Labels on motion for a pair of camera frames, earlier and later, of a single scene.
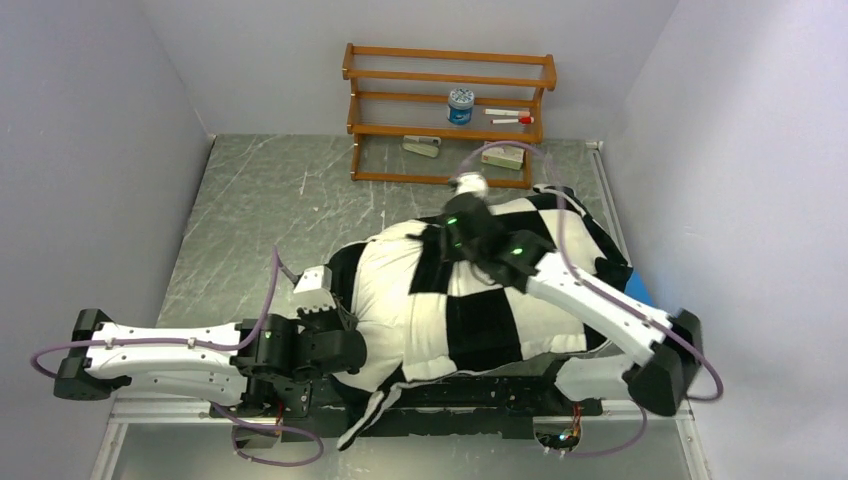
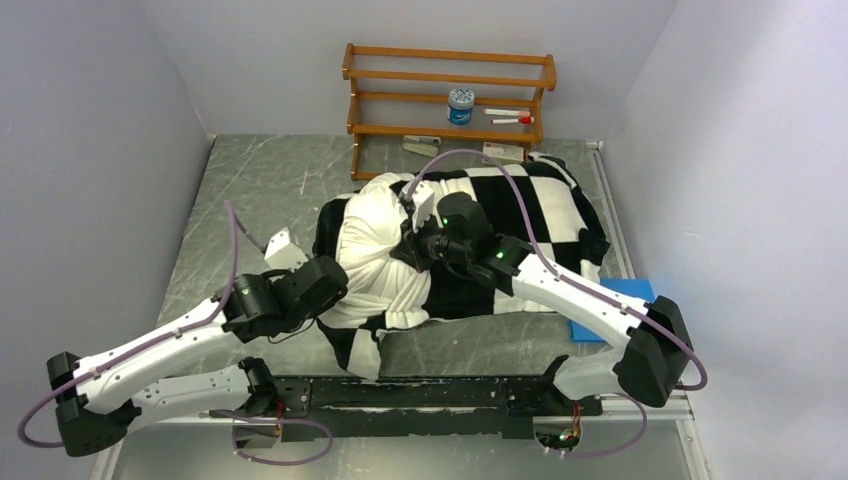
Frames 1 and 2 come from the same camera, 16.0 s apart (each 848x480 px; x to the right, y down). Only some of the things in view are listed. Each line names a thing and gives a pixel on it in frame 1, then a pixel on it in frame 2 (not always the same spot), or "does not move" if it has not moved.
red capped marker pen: x=523 y=121 does not move
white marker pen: x=518 y=113 does not move
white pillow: x=381 y=294 to x=380 y=286
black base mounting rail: x=499 y=404 does not move
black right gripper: x=447 y=238 to x=411 y=245
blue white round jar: x=461 y=103 does not move
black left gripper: x=333 y=314 to x=317 y=310
